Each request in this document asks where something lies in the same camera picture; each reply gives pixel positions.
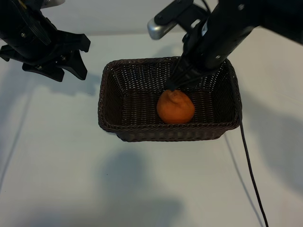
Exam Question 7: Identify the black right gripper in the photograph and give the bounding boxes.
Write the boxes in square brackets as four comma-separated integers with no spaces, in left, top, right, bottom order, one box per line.
[168,0,256,91]

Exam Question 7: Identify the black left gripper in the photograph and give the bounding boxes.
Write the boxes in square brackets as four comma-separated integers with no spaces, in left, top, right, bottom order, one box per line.
[0,0,91,82]

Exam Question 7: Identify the orange fruit with stem knob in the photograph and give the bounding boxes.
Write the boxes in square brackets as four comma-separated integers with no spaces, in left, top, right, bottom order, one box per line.
[156,89,196,124]

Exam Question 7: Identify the dark brown woven wicker basket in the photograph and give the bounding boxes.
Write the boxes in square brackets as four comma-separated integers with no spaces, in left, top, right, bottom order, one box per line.
[98,56,242,142]

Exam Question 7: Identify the silver right wrist camera with bracket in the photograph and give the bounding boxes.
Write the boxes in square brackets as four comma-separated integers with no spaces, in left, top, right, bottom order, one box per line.
[146,0,209,40]

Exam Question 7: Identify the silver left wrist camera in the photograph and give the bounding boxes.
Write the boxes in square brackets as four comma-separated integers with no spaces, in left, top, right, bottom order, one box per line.
[41,0,66,7]

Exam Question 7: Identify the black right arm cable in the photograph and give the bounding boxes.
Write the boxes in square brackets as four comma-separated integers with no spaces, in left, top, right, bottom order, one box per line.
[231,59,270,227]

